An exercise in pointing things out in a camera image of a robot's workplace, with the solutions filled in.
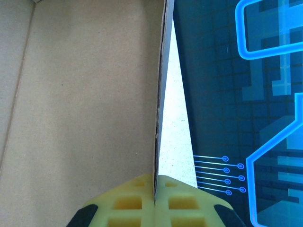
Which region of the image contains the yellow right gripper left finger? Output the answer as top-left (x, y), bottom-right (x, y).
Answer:
top-left (66, 174), bottom-right (156, 227)

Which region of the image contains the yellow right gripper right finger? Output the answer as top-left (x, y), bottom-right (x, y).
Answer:
top-left (155, 175), bottom-right (247, 227)

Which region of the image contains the brown cardboard paper box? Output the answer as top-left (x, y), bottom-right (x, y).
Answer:
top-left (0, 0), bottom-right (175, 201)

